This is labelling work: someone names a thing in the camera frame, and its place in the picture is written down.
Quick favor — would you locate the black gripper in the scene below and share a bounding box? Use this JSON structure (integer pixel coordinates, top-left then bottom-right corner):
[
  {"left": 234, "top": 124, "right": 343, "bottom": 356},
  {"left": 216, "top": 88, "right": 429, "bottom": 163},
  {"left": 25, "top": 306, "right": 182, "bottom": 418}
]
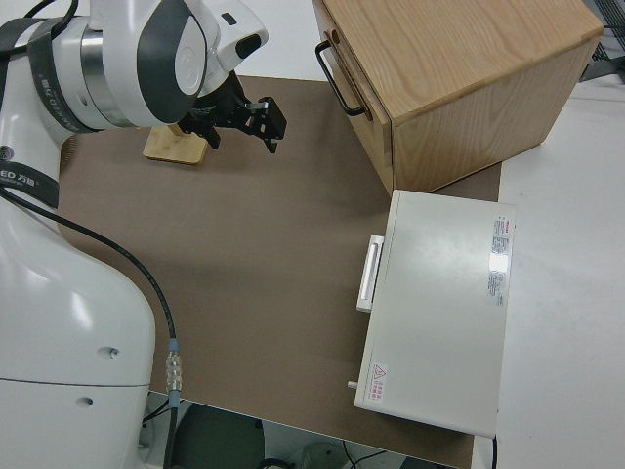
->
[{"left": 178, "top": 72, "right": 288, "bottom": 155}]

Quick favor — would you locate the black metal drawer handle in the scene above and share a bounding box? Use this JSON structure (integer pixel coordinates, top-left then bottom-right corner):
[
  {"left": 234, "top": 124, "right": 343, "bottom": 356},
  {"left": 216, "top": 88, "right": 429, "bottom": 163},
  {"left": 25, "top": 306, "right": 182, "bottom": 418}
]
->
[{"left": 314, "top": 40, "right": 368, "bottom": 117}]

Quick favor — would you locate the light wooden drawer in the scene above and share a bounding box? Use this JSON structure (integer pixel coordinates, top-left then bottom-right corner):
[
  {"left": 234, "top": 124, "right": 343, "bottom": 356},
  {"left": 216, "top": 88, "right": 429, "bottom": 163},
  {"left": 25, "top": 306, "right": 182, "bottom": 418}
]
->
[{"left": 314, "top": 5, "right": 396, "bottom": 192}]

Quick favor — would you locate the wooden mug tree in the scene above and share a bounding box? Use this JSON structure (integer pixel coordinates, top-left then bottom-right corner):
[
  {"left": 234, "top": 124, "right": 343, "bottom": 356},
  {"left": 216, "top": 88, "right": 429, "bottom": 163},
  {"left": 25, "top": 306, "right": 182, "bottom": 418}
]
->
[{"left": 143, "top": 123, "right": 207, "bottom": 168}]

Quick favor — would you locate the brown table mat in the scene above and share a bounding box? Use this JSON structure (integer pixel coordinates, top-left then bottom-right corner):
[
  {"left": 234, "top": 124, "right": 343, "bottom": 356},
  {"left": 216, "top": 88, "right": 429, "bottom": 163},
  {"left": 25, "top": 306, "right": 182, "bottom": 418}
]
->
[{"left": 57, "top": 75, "right": 504, "bottom": 466}]

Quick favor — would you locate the light wooden cabinet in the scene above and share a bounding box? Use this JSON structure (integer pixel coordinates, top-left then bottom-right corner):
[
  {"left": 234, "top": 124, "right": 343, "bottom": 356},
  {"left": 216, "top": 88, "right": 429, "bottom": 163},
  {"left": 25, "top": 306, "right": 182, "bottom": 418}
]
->
[{"left": 312, "top": 0, "right": 605, "bottom": 194}]

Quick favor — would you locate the white toaster oven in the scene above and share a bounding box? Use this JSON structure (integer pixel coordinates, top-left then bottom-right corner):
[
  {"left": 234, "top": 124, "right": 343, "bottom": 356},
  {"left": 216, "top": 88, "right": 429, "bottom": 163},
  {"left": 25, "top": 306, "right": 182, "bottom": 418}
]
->
[{"left": 352, "top": 189, "right": 518, "bottom": 438}]

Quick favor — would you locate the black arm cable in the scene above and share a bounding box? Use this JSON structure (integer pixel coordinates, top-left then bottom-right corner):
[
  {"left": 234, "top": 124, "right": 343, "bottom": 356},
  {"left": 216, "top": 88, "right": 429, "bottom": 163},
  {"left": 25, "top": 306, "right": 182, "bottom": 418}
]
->
[{"left": 0, "top": 188, "right": 185, "bottom": 469}]

